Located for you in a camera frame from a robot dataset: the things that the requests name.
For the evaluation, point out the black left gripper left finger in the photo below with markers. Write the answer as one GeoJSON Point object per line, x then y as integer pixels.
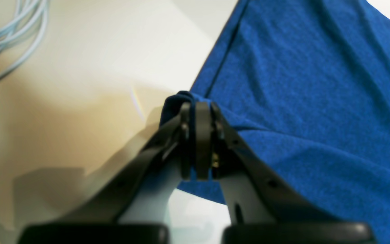
{"type": "Point", "coordinates": [130, 209]}

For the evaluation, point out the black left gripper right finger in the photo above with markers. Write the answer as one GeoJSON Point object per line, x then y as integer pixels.
{"type": "Point", "coordinates": [263, 208]}

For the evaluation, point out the blue t-shirt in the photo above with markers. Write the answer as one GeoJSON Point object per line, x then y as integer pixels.
{"type": "Point", "coordinates": [306, 83]}

